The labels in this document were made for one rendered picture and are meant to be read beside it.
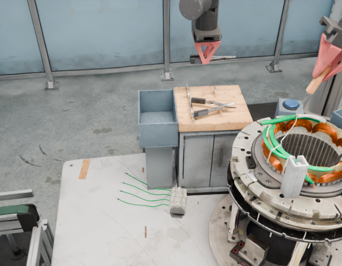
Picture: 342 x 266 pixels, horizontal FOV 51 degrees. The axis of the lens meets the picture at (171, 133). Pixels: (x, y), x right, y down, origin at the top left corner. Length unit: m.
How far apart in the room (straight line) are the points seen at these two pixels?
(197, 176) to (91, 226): 0.34
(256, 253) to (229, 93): 0.45
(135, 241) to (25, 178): 1.50
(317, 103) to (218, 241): 0.58
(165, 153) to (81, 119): 1.82
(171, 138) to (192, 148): 0.07
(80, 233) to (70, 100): 2.07
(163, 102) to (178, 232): 0.39
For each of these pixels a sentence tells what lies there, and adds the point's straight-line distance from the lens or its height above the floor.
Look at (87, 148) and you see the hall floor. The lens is 2.55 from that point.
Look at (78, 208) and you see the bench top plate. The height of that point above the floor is 0.78.
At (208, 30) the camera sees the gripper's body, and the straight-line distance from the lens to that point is 0.95.
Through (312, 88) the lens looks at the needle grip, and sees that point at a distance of 0.75.
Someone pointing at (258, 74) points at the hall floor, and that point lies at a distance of 3.41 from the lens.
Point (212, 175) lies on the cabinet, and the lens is 1.11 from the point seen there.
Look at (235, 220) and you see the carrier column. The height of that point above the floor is 0.87.
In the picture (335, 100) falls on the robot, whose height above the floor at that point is 0.99.
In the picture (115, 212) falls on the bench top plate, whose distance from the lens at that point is 1.12.
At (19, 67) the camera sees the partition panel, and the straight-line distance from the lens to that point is 3.25.
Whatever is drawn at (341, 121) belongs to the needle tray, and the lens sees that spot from 1.09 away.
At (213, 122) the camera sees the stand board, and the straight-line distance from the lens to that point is 0.97.
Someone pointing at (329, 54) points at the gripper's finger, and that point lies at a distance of 0.70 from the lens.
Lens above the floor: 1.65
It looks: 39 degrees down
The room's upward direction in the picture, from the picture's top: straight up
